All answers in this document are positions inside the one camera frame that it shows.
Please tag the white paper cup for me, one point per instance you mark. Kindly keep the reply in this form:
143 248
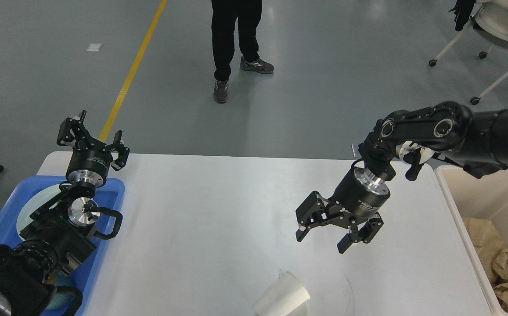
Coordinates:
286 297

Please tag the person in black trousers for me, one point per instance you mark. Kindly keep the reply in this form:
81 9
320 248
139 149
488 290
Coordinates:
229 16

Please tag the black garment on chair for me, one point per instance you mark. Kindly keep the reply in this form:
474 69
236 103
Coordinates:
462 10

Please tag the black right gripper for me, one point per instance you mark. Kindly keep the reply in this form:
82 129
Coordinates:
354 204

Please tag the brown paper bag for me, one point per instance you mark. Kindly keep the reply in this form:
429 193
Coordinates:
487 243

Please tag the blue plastic tray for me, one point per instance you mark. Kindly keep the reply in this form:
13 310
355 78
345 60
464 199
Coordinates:
110 195

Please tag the white rolling chair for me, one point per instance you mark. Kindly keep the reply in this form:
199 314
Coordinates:
489 18

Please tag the dark teal mug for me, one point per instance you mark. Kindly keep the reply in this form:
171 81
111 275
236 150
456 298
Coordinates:
59 301

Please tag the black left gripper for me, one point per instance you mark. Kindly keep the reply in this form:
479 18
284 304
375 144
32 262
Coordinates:
88 164

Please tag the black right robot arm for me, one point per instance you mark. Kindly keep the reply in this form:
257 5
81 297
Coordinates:
448 132

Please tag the left floor outlet cover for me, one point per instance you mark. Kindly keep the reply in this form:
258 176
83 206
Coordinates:
355 150

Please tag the light green plate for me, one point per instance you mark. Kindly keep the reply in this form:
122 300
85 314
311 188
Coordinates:
32 204

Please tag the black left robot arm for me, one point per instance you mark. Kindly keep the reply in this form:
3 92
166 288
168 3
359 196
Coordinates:
58 238

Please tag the beige plastic bin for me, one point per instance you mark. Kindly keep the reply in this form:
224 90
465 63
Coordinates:
485 198

